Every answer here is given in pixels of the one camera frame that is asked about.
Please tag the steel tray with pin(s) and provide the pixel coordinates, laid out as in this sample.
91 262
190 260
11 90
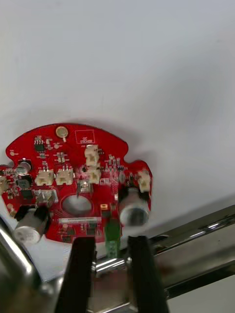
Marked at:
195 244

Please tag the round red circuit board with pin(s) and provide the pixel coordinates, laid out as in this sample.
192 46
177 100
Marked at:
73 137

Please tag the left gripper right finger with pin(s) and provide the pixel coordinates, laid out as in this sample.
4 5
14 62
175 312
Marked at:
145 274

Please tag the white sheet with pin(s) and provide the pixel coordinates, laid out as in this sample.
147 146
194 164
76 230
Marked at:
122 73

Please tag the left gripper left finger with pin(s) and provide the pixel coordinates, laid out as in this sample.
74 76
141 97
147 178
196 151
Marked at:
78 274

